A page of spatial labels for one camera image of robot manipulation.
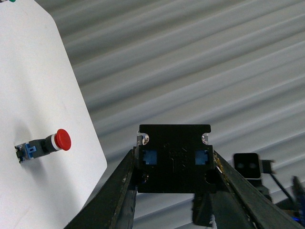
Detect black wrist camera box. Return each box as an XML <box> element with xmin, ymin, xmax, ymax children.
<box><xmin>233</xmin><ymin>153</ymin><xmax>275</xmax><ymax>179</ymax></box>

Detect red push button switch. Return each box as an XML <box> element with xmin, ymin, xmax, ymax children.
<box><xmin>15</xmin><ymin>129</ymin><xmax>71</xmax><ymax>163</ymax></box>

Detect yellow push button switch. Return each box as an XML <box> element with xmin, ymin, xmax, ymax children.
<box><xmin>137</xmin><ymin>124</ymin><xmax>216</xmax><ymax>194</ymax></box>

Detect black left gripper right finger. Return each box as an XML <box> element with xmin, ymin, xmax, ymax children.
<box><xmin>212</xmin><ymin>152</ymin><xmax>298</xmax><ymax>229</ymax></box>

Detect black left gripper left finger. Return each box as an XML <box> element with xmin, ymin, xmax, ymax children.
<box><xmin>65</xmin><ymin>150</ymin><xmax>137</xmax><ymax>229</ymax></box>

